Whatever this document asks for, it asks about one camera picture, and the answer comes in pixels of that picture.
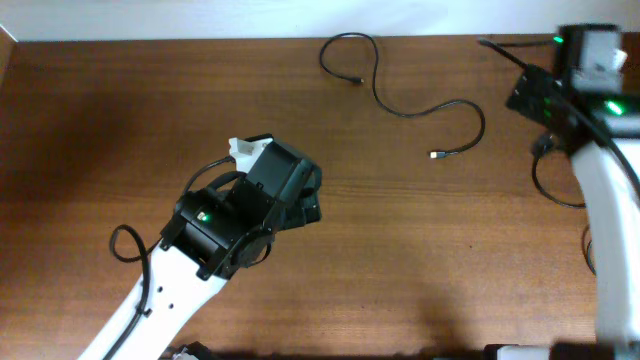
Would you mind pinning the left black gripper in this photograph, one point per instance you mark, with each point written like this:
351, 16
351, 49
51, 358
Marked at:
306, 209

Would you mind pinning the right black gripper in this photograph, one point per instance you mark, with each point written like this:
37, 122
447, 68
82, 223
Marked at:
526, 93

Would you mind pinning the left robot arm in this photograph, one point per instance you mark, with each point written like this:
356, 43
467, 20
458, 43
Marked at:
229, 224

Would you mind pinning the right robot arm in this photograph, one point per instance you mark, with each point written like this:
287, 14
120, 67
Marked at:
607, 170

